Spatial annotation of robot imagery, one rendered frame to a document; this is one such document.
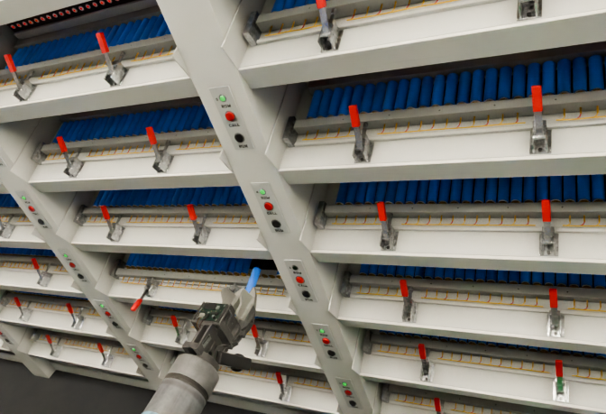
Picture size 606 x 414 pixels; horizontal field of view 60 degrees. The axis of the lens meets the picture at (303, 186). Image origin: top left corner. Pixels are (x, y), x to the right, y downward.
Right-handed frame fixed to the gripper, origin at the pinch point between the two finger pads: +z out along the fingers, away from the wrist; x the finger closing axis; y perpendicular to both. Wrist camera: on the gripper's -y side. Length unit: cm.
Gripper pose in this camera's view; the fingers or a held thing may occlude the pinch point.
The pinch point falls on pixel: (248, 294)
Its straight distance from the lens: 119.3
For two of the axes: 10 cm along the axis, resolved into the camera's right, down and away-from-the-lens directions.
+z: 3.6, -6.1, 7.1
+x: -8.8, 0.3, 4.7
